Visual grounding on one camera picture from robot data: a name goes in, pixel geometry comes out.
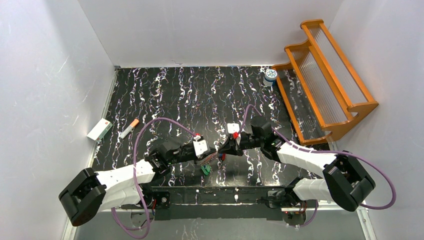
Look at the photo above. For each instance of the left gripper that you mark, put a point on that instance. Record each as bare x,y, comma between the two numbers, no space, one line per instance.
205,156

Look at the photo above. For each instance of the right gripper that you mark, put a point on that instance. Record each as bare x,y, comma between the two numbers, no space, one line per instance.
233,145

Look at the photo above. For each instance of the keyring with coloured tags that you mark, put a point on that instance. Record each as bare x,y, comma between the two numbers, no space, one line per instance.
206,168

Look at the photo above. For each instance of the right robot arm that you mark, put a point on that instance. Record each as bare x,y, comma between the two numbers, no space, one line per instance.
342,178

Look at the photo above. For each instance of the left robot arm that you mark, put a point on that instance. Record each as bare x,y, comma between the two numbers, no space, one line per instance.
90,192

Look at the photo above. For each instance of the orange white marker tube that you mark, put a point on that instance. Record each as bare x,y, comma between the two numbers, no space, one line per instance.
129,128

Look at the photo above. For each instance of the small white blue jar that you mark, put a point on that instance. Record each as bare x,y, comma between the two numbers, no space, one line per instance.
270,76

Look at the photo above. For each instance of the orange wooden rack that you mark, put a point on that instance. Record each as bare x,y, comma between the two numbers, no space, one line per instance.
337,95

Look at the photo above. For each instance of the white cardboard box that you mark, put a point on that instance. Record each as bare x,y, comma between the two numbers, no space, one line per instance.
99,130

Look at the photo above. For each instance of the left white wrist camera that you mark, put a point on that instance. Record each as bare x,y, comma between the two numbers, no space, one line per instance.
200,145

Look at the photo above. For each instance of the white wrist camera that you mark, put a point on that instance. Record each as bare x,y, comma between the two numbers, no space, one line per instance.
200,145
233,130

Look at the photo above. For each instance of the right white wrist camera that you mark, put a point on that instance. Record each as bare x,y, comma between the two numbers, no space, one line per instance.
233,130

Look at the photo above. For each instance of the aluminium rail frame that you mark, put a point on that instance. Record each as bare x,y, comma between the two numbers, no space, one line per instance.
232,213

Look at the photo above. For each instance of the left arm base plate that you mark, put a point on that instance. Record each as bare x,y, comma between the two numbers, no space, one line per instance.
157,200

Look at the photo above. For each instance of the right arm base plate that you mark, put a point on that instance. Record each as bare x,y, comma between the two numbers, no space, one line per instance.
277,199

